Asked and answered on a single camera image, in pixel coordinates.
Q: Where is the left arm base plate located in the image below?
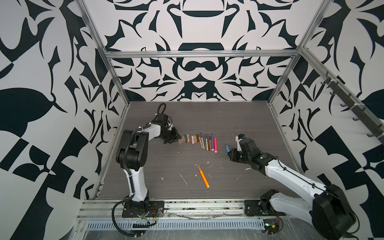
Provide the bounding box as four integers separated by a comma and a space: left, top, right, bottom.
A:
122, 201, 165, 218

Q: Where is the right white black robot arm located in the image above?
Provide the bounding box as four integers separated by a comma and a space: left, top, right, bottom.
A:
226, 134, 360, 240

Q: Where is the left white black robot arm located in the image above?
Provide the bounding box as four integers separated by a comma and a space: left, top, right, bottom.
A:
116, 113, 181, 213

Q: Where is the purple marker pen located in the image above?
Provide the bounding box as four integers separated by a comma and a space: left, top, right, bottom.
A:
211, 134, 215, 152

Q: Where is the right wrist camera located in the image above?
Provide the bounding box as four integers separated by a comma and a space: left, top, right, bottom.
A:
235, 134, 247, 151

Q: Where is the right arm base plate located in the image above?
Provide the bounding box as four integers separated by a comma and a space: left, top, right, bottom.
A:
244, 200, 286, 217

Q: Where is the small green circuit board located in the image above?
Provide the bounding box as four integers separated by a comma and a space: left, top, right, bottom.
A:
263, 218, 284, 235

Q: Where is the black wall hook rack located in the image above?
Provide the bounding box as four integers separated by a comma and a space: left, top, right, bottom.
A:
322, 71, 384, 145

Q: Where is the red pink marker pen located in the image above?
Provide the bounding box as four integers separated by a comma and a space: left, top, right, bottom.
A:
214, 136, 218, 153

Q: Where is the aluminium front rail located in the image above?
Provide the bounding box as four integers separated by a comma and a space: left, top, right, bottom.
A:
77, 196, 331, 220

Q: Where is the white slotted cable duct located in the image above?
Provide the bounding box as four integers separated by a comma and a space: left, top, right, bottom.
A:
86, 218, 266, 231

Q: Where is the orange marker pen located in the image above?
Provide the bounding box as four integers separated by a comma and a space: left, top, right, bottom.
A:
197, 165, 210, 188

